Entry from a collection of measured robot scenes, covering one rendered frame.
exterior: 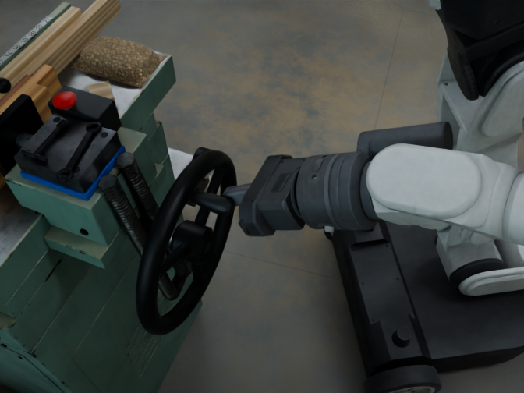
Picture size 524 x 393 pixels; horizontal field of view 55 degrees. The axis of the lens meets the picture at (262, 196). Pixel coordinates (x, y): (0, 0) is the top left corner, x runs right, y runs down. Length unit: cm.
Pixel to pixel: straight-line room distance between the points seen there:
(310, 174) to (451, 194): 16
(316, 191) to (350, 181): 4
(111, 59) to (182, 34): 166
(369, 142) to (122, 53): 49
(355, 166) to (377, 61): 189
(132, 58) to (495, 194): 62
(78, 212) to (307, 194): 30
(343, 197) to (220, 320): 110
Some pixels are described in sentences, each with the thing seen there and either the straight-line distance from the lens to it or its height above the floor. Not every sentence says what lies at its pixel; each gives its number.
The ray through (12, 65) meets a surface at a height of 95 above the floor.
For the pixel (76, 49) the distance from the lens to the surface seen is 98.
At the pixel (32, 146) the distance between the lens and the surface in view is 69.
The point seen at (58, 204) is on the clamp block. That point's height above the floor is 94.
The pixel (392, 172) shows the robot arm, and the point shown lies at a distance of 50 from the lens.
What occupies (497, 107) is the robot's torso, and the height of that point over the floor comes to 93.
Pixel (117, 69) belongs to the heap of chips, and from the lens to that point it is 90.
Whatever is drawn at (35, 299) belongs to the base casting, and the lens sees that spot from 82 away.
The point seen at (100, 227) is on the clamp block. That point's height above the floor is 92.
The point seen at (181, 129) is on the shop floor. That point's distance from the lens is 207.
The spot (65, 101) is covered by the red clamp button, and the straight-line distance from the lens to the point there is 70.
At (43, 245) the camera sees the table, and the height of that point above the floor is 86.
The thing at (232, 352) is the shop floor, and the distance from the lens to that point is 156.
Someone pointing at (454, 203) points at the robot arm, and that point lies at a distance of 47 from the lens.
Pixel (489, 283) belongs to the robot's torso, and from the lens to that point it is 142.
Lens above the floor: 147
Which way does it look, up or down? 53 degrees down
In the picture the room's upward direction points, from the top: straight up
